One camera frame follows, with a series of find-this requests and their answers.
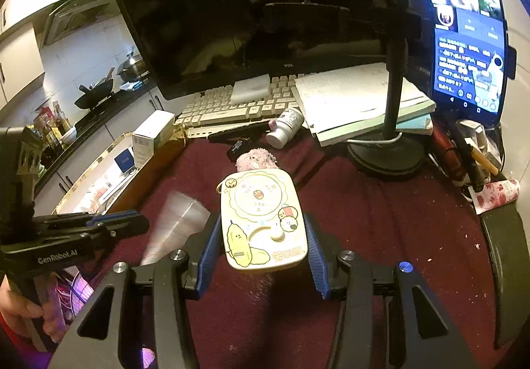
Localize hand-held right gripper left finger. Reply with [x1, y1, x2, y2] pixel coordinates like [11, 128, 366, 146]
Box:
[47, 213, 223, 369]

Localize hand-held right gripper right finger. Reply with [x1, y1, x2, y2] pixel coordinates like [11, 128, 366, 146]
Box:
[303, 212, 469, 369]

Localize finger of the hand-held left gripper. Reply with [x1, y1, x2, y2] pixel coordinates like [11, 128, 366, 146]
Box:
[79, 216, 150, 248]
[32, 209, 140, 230]

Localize cardboard tray box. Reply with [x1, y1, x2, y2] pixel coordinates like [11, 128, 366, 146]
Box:
[53, 131, 188, 217]

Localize clear plastic cup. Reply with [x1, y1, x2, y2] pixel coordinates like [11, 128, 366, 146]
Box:
[140, 190, 212, 267]

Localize cream cartoon case with keyring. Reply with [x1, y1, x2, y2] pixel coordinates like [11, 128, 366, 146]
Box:
[216, 169, 310, 274]

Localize large white cardboard box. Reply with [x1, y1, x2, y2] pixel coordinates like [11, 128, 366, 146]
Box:
[132, 109, 176, 170]

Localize pink fuzzy pouch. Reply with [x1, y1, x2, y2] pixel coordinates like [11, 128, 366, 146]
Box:
[235, 147, 278, 172]

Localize long black pen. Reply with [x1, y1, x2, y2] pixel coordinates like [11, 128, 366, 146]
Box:
[206, 121, 271, 143]

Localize white bottle red label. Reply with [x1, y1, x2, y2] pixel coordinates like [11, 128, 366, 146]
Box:
[265, 107, 306, 149]

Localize person's left forearm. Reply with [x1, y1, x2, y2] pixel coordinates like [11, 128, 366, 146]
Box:
[0, 311, 42, 369]

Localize person's left hand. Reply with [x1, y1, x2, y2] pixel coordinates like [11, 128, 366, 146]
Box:
[0, 273, 72, 343]

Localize group of condiment bottles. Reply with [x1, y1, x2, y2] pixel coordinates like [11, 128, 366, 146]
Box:
[32, 102, 71, 154]

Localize small dark blue box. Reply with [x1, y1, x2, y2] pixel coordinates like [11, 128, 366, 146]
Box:
[115, 146, 136, 174]

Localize maroon cloth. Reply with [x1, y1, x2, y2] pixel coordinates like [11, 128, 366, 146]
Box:
[79, 133, 514, 369]

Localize black kitchen countertop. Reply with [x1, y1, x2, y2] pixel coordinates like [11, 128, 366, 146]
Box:
[35, 77, 160, 187]

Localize black wok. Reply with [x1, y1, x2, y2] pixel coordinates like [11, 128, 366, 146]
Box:
[74, 79, 115, 111]

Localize lower kitchen cabinets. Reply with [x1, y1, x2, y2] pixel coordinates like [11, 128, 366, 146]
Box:
[33, 83, 195, 208]

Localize steel pot with lid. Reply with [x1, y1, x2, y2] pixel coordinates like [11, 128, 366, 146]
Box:
[116, 47, 150, 82]

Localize white keyboard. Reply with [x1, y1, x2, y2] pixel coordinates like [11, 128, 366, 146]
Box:
[174, 73, 309, 138]

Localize range hood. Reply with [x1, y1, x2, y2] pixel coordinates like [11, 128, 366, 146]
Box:
[41, 0, 125, 47]

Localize stack of papers and books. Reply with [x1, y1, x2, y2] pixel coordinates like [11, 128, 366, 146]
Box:
[292, 62, 437, 147]

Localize teal notebook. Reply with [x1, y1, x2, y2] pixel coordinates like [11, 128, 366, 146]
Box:
[395, 113, 434, 136]

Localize red cylindrical pen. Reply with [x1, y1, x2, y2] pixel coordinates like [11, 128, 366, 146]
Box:
[432, 128, 465, 184]

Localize white foam block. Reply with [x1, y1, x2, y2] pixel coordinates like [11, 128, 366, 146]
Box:
[230, 74, 271, 105]

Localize black marker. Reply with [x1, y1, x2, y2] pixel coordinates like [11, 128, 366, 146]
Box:
[448, 120, 486, 192]

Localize pink patterned roll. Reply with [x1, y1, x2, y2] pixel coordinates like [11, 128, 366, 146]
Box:
[473, 178, 522, 216]

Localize yellow pen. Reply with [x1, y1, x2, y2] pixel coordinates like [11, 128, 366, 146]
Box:
[465, 137, 500, 178]

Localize black computer monitor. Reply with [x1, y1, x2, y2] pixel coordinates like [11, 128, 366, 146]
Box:
[108, 0, 419, 101]

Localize smartphone with lit screen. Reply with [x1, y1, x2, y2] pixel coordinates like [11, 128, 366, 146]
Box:
[415, 0, 511, 116]

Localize white cable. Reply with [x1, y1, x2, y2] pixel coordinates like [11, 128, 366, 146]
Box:
[346, 130, 405, 147]

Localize ring light with black stand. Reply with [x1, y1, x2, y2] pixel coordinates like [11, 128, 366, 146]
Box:
[263, 0, 518, 178]

